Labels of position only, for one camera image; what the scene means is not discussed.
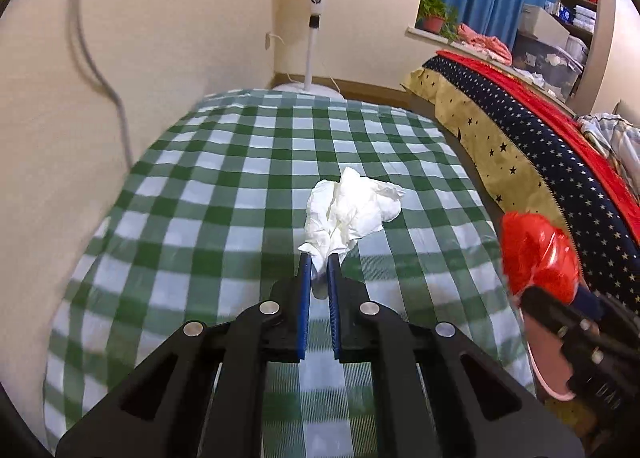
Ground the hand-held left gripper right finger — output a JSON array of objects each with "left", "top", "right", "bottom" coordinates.
[{"left": 327, "top": 255, "right": 585, "bottom": 458}]

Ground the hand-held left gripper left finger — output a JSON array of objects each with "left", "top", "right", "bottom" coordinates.
[{"left": 56, "top": 254, "right": 311, "bottom": 458}]

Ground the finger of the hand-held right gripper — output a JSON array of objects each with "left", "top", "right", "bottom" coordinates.
[
  {"left": 575, "top": 288, "right": 621, "bottom": 321},
  {"left": 520, "top": 285, "right": 601, "bottom": 355}
]

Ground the pink plastic basin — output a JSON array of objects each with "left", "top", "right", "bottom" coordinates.
[{"left": 520, "top": 308, "right": 578, "bottom": 401}]

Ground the red plastic bag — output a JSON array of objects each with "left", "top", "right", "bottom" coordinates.
[{"left": 500, "top": 211, "right": 581, "bottom": 306}]

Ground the white tissue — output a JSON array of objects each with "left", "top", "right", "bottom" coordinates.
[{"left": 298, "top": 167, "right": 407, "bottom": 299}]

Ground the green checked tablecloth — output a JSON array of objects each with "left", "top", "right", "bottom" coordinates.
[{"left": 42, "top": 88, "right": 538, "bottom": 458}]

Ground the navy star bed sheet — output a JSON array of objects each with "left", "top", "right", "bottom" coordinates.
[{"left": 422, "top": 56, "right": 640, "bottom": 299}]

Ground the yellow bed skirt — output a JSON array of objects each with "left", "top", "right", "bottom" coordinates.
[{"left": 400, "top": 68, "right": 566, "bottom": 233}]

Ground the blue striped duvet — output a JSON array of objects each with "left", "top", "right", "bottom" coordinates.
[{"left": 577, "top": 112, "right": 640, "bottom": 189}]

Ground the red blanket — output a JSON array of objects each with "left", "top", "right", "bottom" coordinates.
[{"left": 435, "top": 50, "right": 640, "bottom": 219}]

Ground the white cloth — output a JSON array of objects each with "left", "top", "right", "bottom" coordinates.
[{"left": 515, "top": 65, "right": 556, "bottom": 88}]

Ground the clear storage bin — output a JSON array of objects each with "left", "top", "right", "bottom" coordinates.
[{"left": 512, "top": 32, "right": 585, "bottom": 101}]

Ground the white lidded box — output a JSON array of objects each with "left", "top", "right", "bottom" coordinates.
[{"left": 562, "top": 35, "right": 587, "bottom": 63}]

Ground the pink folded cloth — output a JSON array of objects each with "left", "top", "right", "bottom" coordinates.
[{"left": 457, "top": 22, "right": 513, "bottom": 63}]

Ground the grey storage box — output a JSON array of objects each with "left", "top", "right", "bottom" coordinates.
[{"left": 517, "top": 4, "right": 571, "bottom": 51}]

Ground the stack of white towels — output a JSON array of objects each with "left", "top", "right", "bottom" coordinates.
[{"left": 572, "top": 5, "right": 598, "bottom": 28}]

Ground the potted green plant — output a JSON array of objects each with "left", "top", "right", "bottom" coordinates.
[{"left": 416, "top": 0, "right": 461, "bottom": 41}]

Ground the grey wall cable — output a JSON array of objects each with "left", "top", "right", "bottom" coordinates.
[{"left": 70, "top": 0, "right": 135, "bottom": 173}]

